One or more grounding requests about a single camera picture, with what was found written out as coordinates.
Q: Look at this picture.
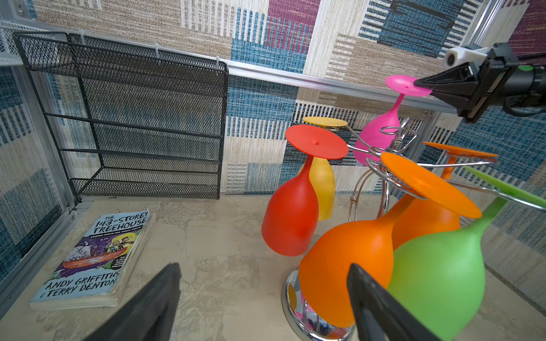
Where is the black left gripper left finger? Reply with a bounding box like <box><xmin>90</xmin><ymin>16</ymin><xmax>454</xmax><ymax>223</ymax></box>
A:
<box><xmin>85</xmin><ymin>263</ymin><xmax>181</xmax><ymax>340</ymax></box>

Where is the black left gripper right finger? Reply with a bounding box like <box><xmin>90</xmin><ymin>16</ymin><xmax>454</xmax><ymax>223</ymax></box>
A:
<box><xmin>347</xmin><ymin>264</ymin><xmax>439</xmax><ymax>341</ymax></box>

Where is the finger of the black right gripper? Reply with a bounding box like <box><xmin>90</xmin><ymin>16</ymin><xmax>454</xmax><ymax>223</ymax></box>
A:
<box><xmin>414</xmin><ymin>62</ymin><xmax>476</xmax><ymax>88</ymax></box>
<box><xmin>431</xmin><ymin>90</ymin><xmax>469</xmax><ymax>113</ymax></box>

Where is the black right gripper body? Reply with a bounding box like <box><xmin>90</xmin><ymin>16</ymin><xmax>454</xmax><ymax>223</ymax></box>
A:
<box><xmin>458</xmin><ymin>43</ymin><xmax>520</xmax><ymax>123</ymax></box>

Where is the pink plastic wine glass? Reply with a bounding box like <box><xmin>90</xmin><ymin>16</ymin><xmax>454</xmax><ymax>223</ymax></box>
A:
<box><xmin>359</xmin><ymin>75</ymin><xmax>432</xmax><ymax>149</ymax></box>

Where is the orange wine glass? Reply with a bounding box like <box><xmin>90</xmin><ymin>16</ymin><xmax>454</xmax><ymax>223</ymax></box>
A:
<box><xmin>299</xmin><ymin>153</ymin><xmax>482</xmax><ymax>328</ymax></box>
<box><xmin>392</xmin><ymin>142</ymin><xmax>499</xmax><ymax>250</ymax></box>

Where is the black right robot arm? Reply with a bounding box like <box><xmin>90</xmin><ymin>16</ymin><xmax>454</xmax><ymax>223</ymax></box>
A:
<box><xmin>414</xmin><ymin>43</ymin><xmax>545</xmax><ymax>124</ymax></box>

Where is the orange wine glass front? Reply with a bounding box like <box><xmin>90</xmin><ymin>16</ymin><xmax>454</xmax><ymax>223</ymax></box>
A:
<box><xmin>299</xmin><ymin>153</ymin><xmax>482</xmax><ymax>328</ymax></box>

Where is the green plastic wine glass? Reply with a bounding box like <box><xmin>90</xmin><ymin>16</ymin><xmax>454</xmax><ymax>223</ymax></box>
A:
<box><xmin>388</xmin><ymin>167</ymin><xmax>545</xmax><ymax>340</ymax></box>

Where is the chrome wine glass rack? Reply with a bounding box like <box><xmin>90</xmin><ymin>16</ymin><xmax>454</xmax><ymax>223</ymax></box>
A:
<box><xmin>280</xmin><ymin>117</ymin><xmax>546</xmax><ymax>341</ymax></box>

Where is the red plastic wine glass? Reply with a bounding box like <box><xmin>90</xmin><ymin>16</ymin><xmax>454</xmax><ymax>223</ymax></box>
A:
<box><xmin>261</xmin><ymin>124</ymin><xmax>348</xmax><ymax>257</ymax></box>

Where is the yellow plastic wine glass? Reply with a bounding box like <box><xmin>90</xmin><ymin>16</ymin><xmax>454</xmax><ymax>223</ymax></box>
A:
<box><xmin>303</xmin><ymin>117</ymin><xmax>348</xmax><ymax>221</ymax></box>

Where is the black mesh shelf rack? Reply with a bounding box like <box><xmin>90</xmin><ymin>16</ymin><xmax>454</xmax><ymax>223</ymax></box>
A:
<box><xmin>14</xmin><ymin>31</ymin><xmax>229</xmax><ymax>200</ymax></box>

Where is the treehouse paperback book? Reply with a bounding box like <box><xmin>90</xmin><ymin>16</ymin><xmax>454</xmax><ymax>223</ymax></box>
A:
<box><xmin>29</xmin><ymin>210</ymin><xmax>156</xmax><ymax>311</ymax></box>

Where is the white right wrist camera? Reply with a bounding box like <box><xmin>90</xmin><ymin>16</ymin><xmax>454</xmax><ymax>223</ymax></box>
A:
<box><xmin>442</xmin><ymin>44</ymin><xmax>491</xmax><ymax>70</ymax></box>

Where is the white wire mesh basket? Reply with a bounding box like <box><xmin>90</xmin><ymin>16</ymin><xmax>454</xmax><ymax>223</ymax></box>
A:
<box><xmin>0</xmin><ymin>20</ymin><xmax>61</xmax><ymax>69</ymax></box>

